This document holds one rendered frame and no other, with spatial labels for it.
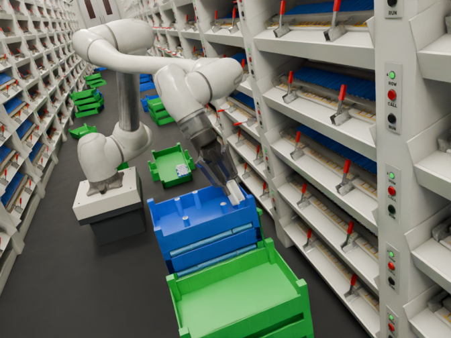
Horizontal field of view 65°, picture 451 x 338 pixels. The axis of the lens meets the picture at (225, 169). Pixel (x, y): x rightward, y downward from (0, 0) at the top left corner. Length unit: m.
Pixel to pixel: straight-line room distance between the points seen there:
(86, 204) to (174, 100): 0.96
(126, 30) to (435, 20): 1.13
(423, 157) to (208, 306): 0.60
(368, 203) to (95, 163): 1.31
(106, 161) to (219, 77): 0.93
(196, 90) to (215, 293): 0.56
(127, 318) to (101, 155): 0.77
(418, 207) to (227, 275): 0.52
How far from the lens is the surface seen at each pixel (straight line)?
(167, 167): 2.44
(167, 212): 1.20
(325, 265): 1.32
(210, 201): 1.21
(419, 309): 0.93
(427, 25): 0.63
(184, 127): 1.01
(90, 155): 1.82
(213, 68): 1.08
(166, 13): 3.29
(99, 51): 1.36
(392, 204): 0.78
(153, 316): 1.47
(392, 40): 0.66
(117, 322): 1.52
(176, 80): 1.01
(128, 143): 1.84
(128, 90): 1.66
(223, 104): 1.97
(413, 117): 0.66
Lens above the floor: 1.00
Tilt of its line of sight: 25 degrees down
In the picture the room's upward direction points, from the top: 13 degrees counter-clockwise
